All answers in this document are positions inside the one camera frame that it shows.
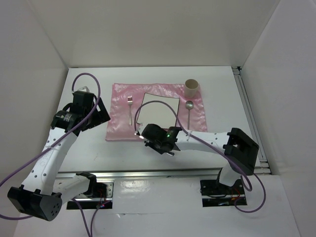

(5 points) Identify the white square plate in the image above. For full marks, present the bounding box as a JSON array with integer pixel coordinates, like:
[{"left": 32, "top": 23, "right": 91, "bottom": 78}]
[{"left": 137, "top": 93, "right": 180, "bottom": 129}]

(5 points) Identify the pink rose satin cloth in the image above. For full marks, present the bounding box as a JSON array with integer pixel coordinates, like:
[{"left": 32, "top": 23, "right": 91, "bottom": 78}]
[{"left": 106, "top": 83, "right": 207, "bottom": 141}]

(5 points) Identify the silver fork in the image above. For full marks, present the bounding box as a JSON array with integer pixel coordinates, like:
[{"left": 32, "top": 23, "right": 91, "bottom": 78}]
[{"left": 127, "top": 95, "right": 133, "bottom": 126}]

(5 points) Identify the silver spoon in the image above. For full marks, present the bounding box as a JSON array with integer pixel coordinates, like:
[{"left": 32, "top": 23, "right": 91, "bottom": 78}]
[{"left": 185, "top": 101, "right": 194, "bottom": 129}]

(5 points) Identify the beige paper cup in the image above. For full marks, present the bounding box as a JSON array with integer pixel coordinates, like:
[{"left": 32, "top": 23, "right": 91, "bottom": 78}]
[{"left": 184, "top": 79, "right": 199, "bottom": 99}]

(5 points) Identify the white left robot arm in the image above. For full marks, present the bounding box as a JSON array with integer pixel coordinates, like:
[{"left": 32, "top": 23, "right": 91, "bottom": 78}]
[{"left": 7, "top": 91, "right": 110, "bottom": 221}]

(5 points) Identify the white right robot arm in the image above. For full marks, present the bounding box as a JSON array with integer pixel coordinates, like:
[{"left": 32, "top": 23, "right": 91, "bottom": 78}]
[{"left": 135, "top": 124, "right": 259, "bottom": 194}]

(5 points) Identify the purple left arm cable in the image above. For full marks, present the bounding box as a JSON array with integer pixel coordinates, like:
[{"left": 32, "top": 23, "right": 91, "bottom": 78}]
[{"left": 0, "top": 73, "right": 104, "bottom": 237}]

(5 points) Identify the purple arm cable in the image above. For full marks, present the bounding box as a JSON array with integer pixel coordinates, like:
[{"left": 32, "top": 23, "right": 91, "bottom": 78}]
[
  {"left": 134, "top": 100, "right": 267, "bottom": 213},
  {"left": 0, "top": 73, "right": 104, "bottom": 237}
]

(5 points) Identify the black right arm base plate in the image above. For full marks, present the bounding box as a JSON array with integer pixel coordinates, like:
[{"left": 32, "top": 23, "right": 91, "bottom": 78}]
[{"left": 200, "top": 179, "right": 247, "bottom": 207}]

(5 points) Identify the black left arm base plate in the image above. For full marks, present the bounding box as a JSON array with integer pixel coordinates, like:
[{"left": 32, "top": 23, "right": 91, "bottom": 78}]
[{"left": 66, "top": 180, "right": 115, "bottom": 210}]

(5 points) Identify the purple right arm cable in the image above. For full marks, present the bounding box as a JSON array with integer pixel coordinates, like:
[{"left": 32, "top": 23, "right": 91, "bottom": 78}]
[{"left": 134, "top": 100, "right": 267, "bottom": 213}]

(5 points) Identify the aluminium right side rail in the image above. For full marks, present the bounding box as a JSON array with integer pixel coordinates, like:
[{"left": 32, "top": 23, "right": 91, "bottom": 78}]
[{"left": 232, "top": 67, "right": 271, "bottom": 174}]

